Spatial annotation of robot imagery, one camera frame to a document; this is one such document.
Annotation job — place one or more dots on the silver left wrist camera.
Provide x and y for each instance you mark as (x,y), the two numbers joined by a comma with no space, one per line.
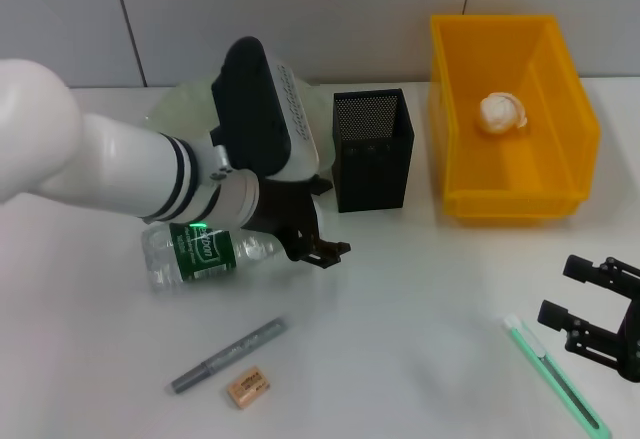
(255,104)

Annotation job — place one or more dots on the black mesh pen holder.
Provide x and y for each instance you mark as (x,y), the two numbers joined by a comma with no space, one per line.
(375,179)

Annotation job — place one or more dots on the white paper ball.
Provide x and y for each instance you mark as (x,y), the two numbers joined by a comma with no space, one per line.
(500,114)

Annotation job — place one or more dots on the beige eraser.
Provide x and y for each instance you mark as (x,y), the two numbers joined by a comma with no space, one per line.
(247,388)

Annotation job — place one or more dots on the yellow plastic bin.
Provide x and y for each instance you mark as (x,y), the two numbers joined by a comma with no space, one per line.
(550,159)

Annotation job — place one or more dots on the grey marker pen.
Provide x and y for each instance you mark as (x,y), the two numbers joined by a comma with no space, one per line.
(230,354)

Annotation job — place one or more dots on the clear green-label water bottle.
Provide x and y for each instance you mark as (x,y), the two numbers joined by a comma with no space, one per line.
(165,264)

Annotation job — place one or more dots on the green utility knife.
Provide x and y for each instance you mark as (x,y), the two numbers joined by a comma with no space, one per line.
(550,366)

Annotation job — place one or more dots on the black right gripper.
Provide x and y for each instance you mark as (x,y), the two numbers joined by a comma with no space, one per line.
(631,344)

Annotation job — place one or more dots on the green glass fruit plate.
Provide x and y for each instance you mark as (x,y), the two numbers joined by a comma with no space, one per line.
(175,109)

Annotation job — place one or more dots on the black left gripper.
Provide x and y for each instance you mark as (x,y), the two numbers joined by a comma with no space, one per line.
(285,209)

